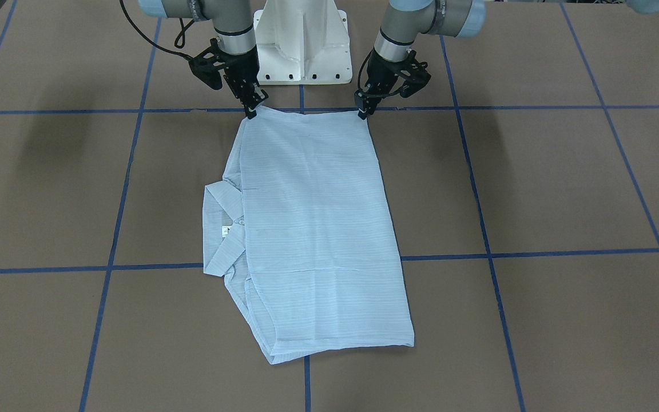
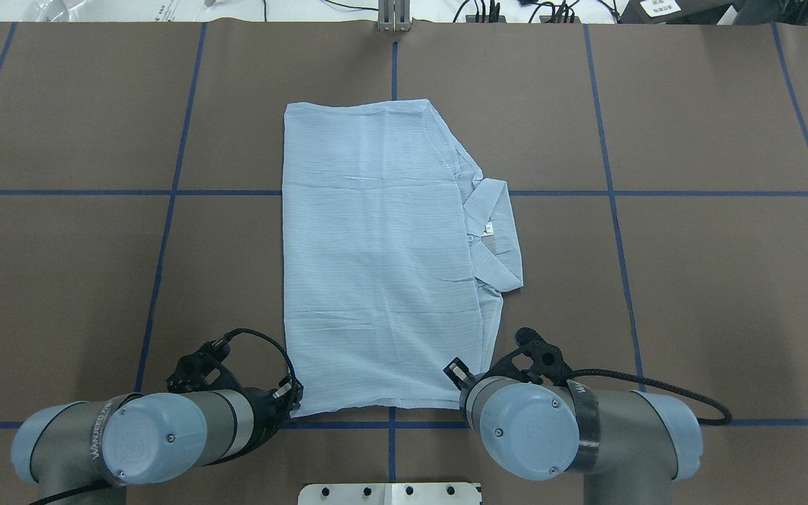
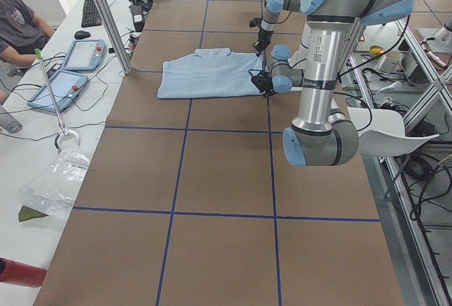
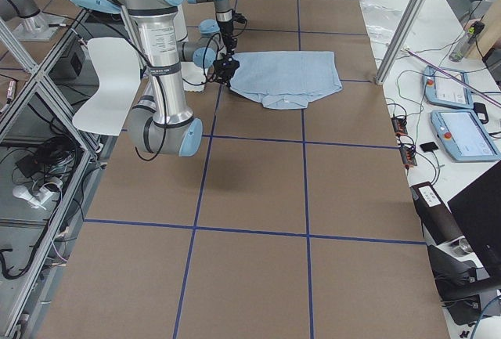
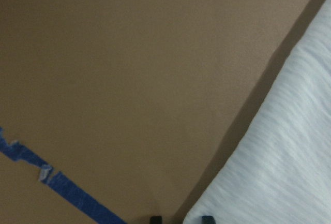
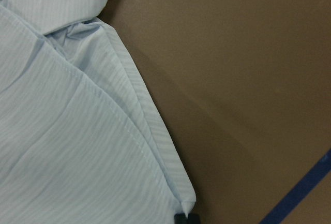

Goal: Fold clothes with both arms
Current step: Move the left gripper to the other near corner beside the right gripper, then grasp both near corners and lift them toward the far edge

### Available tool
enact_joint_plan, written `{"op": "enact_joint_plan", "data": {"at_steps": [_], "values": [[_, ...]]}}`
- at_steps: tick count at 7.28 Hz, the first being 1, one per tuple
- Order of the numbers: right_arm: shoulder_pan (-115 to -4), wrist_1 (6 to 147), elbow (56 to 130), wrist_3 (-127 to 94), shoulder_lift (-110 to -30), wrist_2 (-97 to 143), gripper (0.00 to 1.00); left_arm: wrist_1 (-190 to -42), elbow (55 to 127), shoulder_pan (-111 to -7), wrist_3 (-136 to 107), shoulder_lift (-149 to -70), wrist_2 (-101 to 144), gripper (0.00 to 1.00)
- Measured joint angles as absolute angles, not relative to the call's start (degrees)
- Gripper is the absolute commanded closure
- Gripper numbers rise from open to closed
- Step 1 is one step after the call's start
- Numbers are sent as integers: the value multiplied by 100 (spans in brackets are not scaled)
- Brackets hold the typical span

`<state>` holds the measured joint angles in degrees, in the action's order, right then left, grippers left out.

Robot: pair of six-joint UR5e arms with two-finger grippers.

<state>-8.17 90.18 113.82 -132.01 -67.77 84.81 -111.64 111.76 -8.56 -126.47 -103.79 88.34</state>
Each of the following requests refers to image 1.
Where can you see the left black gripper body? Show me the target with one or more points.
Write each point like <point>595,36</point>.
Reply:
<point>380,71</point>

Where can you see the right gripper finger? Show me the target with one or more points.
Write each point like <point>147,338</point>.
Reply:
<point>250,103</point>
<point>258,97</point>

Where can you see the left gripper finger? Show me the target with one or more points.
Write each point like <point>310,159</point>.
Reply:
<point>360,100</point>
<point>371,106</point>

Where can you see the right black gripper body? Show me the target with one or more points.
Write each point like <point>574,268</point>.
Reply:
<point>244,70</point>

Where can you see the light blue button shirt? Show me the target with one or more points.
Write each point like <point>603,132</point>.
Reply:
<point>299,229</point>

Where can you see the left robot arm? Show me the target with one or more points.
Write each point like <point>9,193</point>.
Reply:
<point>405,20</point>

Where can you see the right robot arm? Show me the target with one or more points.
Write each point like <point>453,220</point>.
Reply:
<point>232,23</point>

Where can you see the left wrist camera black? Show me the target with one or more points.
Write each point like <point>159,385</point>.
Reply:
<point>415,74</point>

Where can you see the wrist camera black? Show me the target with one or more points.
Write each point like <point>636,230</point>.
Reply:
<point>415,74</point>
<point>207,65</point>

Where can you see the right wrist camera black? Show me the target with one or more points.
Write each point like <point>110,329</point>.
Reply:
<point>207,65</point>

